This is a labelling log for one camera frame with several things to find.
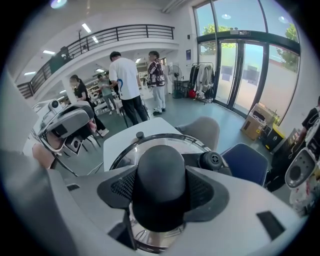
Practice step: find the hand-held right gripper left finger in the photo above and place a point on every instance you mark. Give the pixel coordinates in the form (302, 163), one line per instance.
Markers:
(85, 200)

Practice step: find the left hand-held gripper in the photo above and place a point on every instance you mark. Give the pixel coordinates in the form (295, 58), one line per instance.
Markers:
(70, 118)

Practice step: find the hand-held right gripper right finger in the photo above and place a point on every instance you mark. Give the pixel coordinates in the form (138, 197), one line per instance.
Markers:
(240, 207)

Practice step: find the glass rice cooker lid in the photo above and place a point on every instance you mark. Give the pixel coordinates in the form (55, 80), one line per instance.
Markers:
(160, 180)

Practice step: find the person's left forearm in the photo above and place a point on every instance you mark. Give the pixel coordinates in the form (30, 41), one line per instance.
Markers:
(42, 156)

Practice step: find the person's left hand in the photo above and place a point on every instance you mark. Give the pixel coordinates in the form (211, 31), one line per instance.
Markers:
(55, 140)

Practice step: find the blue chair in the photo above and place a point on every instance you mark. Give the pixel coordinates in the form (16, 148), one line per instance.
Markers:
(246, 162)

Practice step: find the white hand-held device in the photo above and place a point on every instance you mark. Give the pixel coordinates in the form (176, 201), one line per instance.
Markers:
(300, 167)

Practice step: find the black and yellow box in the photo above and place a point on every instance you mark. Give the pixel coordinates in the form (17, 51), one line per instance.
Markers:
(275, 138)

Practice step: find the black balcony railing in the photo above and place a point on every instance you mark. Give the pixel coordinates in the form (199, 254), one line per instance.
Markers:
(100, 40)

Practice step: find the grey chair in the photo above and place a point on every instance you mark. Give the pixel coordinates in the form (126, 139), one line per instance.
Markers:
(202, 131)

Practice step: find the cardboard box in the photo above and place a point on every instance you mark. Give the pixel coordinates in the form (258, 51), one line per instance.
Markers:
(255, 122)

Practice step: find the black standing fan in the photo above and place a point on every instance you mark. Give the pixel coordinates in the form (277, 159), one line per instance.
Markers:
(175, 75)

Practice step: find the glass double door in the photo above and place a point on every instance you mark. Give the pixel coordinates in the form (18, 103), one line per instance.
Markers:
(241, 75)

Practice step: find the clothes rack with garments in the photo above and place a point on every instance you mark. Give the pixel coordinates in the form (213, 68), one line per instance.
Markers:
(202, 80)

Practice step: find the white camera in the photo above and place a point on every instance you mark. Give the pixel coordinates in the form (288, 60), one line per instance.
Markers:
(55, 106)

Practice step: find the blue wall poster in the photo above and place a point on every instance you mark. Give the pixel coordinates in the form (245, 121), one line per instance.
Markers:
(188, 55)

